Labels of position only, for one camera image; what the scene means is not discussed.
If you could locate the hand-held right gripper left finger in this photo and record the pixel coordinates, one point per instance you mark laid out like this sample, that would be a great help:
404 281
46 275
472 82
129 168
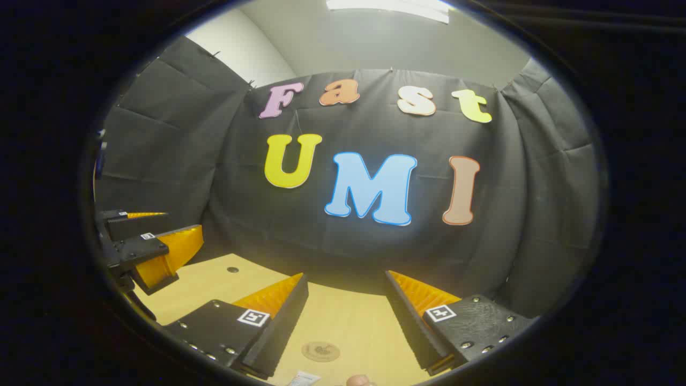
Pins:
284 327

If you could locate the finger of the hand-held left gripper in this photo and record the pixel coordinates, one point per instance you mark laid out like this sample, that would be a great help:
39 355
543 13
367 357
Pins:
142 251
128 225

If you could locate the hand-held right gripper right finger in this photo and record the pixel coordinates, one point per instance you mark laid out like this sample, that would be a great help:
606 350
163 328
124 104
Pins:
412 327

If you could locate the wooden desktop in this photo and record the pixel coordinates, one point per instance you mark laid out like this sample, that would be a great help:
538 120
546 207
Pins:
348 316

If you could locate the white toothpaste tube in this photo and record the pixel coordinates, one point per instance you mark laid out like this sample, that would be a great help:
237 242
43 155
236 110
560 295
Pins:
303 379

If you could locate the ceiling light panel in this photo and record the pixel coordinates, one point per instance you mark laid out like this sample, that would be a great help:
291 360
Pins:
388 8

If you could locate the round brown coaster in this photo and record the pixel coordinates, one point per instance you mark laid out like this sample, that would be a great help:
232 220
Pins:
320 351

